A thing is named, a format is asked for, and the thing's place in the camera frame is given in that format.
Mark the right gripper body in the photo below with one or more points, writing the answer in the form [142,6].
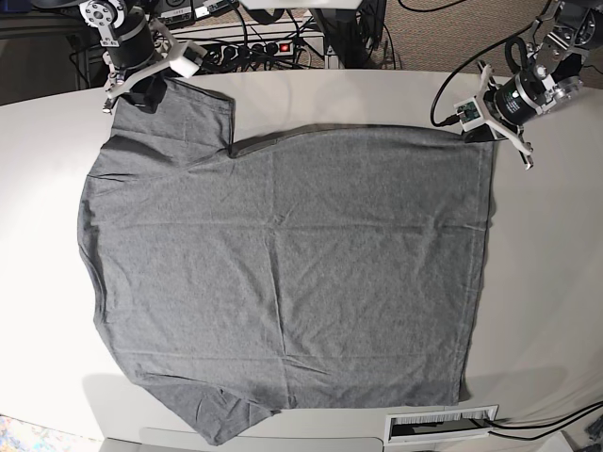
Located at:
[135,53]

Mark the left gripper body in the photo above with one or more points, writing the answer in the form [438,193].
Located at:
[523,97]

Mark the grey T-shirt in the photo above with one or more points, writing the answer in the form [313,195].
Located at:
[332,267]

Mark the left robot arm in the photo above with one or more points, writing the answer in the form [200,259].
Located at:
[545,73]

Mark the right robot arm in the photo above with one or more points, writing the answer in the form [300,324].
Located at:
[106,17]

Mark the black power strip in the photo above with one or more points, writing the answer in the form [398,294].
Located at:
[222,52]

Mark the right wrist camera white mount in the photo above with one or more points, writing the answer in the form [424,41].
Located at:
[184,58]

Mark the table cable grommet slot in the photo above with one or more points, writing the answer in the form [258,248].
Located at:
[438,427]

